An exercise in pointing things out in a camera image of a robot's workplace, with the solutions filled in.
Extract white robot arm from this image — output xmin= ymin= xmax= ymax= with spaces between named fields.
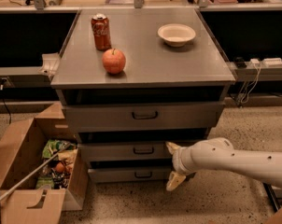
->
xmin=166 ymin=137 xmax=282 ymax=191

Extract grey bottom drawer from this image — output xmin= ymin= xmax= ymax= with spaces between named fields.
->
xmin=88 ymin=166 xmax=171 ymax=183

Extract white paper bowl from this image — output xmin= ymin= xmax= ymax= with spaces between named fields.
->
xmin=158 ymin=23 xmax=196 ymax=48

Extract open cardboard box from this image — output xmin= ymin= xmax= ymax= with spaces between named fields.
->
xmin=0 ymin=103 xmax=88 ymax=224

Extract grey drawer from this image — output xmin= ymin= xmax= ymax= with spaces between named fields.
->
xmin=78 ymin=141 xmax=171 ymax=162
xmin=63 ymin=102 xmax=224 ymax=133
xmin=88 ymin=166 xmax=171 ymax=183

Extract grey metal pole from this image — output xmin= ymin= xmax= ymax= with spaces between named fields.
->
xmin=0 ymin=143 xmax=71 ymax=202

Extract red soda can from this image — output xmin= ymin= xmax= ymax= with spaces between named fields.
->
xmin=91 ymin=13 xmax=111 ymax=50

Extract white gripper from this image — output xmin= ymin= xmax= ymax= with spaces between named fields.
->
xmin=165 ymin=141 xmax=193 ymax=191

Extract green snack bags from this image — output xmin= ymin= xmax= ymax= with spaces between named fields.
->
xmin=35 ymin=139 xmax=78 ymax=189

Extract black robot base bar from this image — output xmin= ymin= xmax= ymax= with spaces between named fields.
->
xmin=263 ymin=184 xmax=280 ymax=213

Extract grey drawer cabinet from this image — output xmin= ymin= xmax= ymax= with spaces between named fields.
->
xmin=50 ymin=7 xmax=236 ymax=185

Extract clear plastic bracket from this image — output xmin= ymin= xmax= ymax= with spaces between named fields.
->
xmin=38 ymin=53 xmax=60 ymax=76

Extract black cable on left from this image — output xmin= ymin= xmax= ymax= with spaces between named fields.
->
xmin=0 ymin=77 xmax=13 ymax=125

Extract red apple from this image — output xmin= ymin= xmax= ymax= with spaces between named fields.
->
xmin=102 ymin=49 xmax=126 ymax=75

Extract grey top drawer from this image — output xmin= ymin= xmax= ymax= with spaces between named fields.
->
xmin=63 ymin=102 xmax=224 ymax=133

